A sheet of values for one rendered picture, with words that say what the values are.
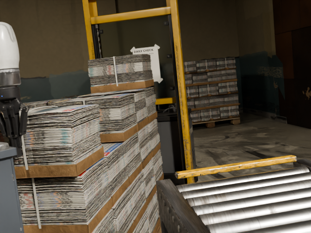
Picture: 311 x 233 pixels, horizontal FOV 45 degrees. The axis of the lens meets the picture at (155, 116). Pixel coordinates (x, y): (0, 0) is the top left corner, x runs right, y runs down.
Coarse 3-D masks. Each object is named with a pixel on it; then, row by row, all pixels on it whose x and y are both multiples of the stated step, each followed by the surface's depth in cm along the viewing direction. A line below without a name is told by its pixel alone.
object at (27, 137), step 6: (48, 108) 153; (54, 108) 149; (30, 114) 134; (24, 138) 131; (30, 138) 130; (24, 144) 131; (30, 144) 131; (30, 150) 131; (30, 156) 131; (24, 162) 132; (30, 162) 131
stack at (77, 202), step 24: (120, 144) 183; (144, 144) 230; (96, 168) 145; (120, 168) 178; (144, 168) 224; (24, 192) 137; (48, 192) 135; (72, 192) 133; (96, 192) 144; (144, 192) 219; (24, 216) 138; (48, 216) 136; (72, 216) 135; (120, 216) 170; (144, 216) 214
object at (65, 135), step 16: (48, 112) 128; (64, 112) 127; (80, 112) 134; (96, 112) 150; (32, 128) 130; (48, 128) 129; (64, 128) 127; (80, 128) 134; (96, 128) 150; (32, 144) 130; (48, 144) 129; (64, 144) 128; (80, 144) 134; (96, 144) 150; (48, 160) 130; (64, 160) 129; (80, 160) 133
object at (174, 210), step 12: (168, 180) 125; (168, 192) 113; (168, 204) 105; (180, 204) 102; (168, 216) 108; (180, 216) 93; (192, 216) 93; (168, 228) 110; (180, 228) 91; (192, 228) 86; (204, 228) 85
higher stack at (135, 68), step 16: (96, 64) 247; (112, 64) 244; (128, 64) 242; (144, 64) 247; (96, 80) 248; (112, 80) 246; (128, 80) 244; (144, 80) 242; (160, 160) 269; (160, 176) 268; (160, 224) 253
